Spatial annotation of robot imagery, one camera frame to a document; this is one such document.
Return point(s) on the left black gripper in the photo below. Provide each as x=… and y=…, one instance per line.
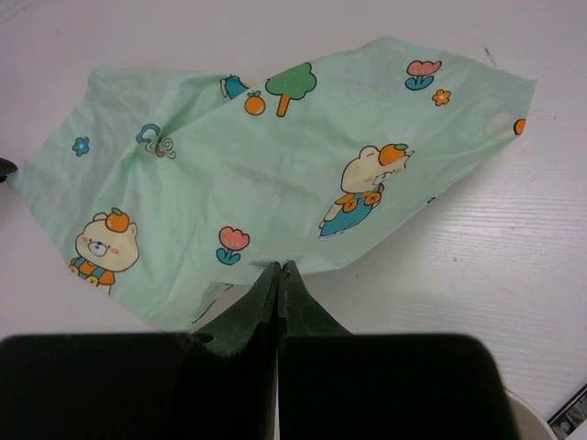
x=7, y=168

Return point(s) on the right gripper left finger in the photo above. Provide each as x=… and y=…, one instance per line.
x=237, y=399

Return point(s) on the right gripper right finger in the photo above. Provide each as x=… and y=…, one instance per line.
x=304, y=326

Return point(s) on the green cartoon print cloth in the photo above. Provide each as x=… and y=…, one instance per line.
x=165, y=187

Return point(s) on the purple mug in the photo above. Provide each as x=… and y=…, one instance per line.
x=530, y=425

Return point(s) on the knife with patterned handle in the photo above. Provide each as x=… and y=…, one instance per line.
x=570, y=416

